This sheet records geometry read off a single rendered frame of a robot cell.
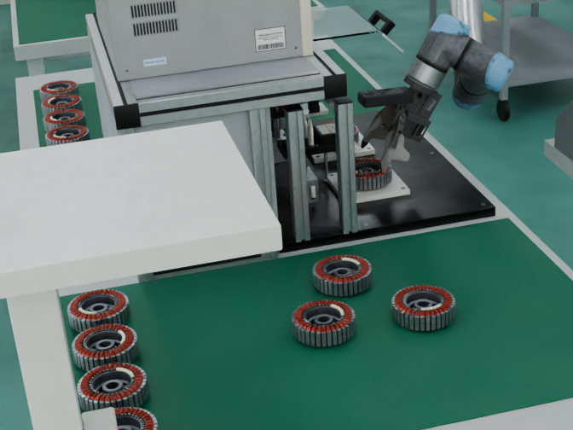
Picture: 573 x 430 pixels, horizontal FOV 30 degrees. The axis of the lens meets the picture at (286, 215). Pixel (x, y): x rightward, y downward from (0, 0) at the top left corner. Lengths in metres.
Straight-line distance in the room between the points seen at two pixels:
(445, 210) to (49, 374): 1.13
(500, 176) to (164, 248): 3.15
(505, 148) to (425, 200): 2.27
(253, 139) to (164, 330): 0.40
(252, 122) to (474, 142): 2.69
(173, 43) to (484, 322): 0.79
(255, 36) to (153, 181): 0.76
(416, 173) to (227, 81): 0.59
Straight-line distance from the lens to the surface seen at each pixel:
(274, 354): 1.85
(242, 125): 2.03
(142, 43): 2.08
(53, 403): 1.41
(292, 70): 2.08
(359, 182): 2.33
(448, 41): 2.30
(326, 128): 2.31
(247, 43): 2.12
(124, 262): 1.25
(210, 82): 2.04
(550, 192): 4.19
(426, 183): 2.40
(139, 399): 1.75
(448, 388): 1.76
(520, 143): 4.62
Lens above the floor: 1.77
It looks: 26 degrees down
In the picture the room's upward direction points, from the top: 4 degrees counter-clockwise
